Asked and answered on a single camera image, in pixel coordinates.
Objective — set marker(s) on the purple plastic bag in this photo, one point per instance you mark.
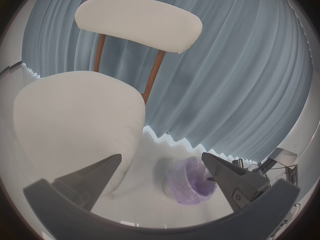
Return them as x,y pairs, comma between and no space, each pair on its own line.
190,184

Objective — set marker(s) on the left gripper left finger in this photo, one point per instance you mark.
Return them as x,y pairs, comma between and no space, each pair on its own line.
92,181

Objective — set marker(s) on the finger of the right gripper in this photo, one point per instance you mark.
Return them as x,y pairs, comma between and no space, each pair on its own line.
211,178

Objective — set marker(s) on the pale blue curtain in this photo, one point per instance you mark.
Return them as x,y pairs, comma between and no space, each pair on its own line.
237,71

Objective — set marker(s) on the white cushioned wooden chair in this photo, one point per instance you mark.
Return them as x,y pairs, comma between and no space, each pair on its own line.
75,121

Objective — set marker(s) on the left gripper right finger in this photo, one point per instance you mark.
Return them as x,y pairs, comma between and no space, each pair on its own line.
232,184

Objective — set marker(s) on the white trash bin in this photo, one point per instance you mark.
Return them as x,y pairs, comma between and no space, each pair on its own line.
170,191

